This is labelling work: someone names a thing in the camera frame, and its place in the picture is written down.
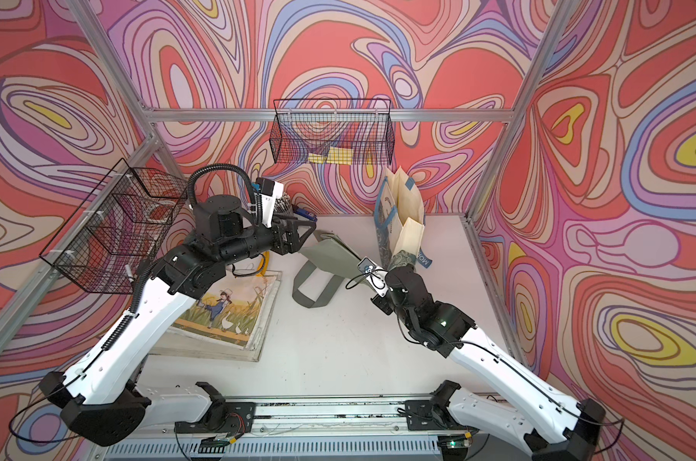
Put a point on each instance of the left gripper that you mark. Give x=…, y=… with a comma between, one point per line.
x=290, y=244

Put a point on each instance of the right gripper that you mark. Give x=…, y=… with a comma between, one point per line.
x=382, y=303

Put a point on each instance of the olive green fabric bag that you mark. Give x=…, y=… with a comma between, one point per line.
x=330, y=255

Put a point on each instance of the beige bag blue handles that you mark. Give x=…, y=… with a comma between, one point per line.
x=399, y=218

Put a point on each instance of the white bag yellow handles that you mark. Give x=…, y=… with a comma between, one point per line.
x=235, y=312

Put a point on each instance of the cream canvas tote bag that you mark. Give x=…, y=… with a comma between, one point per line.
x=171, y=345

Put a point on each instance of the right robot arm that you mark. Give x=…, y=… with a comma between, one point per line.
x=534, y=417

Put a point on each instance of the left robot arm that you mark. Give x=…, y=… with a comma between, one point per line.
x=98, y=397

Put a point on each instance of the blue stapler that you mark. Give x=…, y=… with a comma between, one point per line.
x=305, y=214

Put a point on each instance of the yellow sticky notes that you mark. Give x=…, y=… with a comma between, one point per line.
x=334, y=156

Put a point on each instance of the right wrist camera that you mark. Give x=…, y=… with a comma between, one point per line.
x=372, y=274

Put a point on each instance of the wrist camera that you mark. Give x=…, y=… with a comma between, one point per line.
x=372, y=274
x=270, y=192

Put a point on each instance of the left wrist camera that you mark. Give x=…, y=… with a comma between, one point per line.
x=270, y=192

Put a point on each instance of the black wire basket back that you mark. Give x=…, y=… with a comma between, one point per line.
x=311, y=125

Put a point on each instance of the black wire basket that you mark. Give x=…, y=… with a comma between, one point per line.
x=311, y=125
x=122, y=221

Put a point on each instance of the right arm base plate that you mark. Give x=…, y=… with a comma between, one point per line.
x=423, y=415

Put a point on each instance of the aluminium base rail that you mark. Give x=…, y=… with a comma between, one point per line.
x=348, y=428

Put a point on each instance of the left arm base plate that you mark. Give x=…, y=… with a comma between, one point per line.
x=230, y=418

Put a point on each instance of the black wire basket left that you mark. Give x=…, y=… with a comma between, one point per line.
x=122, y=221

